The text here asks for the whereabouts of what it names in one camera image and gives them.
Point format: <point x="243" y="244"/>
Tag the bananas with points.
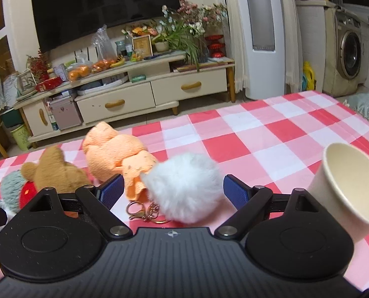
<point x="117" y="62"/>

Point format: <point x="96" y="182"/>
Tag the white tower air conditioner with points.
<point x="263" y="37"/>

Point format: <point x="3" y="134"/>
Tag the clear plastic bag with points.
<point x="103" y="46"/>

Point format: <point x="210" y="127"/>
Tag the wooden picture frame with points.
<point x="142" y="46"/>

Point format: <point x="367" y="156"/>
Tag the orange knitted towel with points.
<point x="116" y="152"/>

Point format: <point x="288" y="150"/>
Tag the red berry branch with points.
<point x="40" y="65"/>

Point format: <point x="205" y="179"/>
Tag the red flat box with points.
<point x="49" y="84"/>

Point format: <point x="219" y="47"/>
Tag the tan plush toy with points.
<point x="57" y="170"/>

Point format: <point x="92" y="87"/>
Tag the yellow plastic bottle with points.
<point x="308" y="77"/>

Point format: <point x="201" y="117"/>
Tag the white lace curtain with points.
<point x="234" y="37"/>

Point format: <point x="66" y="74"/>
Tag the glass electric kettle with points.
<point x="26" y="82"/>

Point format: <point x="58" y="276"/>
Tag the potted spider plant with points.
<point x="178" y="42"/>

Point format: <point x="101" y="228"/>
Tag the grey embroidered cushion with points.
<point x="366" y="108"/>

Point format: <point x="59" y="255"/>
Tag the paper cup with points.
<point x="346" y="186"/>

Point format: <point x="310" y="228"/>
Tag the teal fuzzy plush toy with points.
<point x="12" y="186"/>

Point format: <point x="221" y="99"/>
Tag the cream television stand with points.
<point x="125" y="99"/>

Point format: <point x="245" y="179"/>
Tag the pink artificial flower bouquet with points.
<point x="200" y="12"/>

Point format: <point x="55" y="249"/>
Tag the bag of oranges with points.
<point x="78" y="73"/>

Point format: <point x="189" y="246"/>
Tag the covered washing machine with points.
<point x="349" y="52"/>

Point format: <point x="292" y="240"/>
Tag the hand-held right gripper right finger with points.
<point x="237" y="192"/>

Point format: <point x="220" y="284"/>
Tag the red lantern ornament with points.
<point x="215" y="46"/>

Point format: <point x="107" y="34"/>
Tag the red checked tablecloth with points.
<point x="249" y="136"/>

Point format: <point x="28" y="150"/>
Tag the black flat television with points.
<point x="103" y="6"/>

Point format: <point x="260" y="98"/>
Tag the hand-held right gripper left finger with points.
<point x="111" y="191"/>

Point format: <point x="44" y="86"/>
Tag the light green trash bin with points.
<point x="20" y="136"/>

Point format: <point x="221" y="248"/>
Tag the pink storage box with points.
<point x="65" y="113"/>

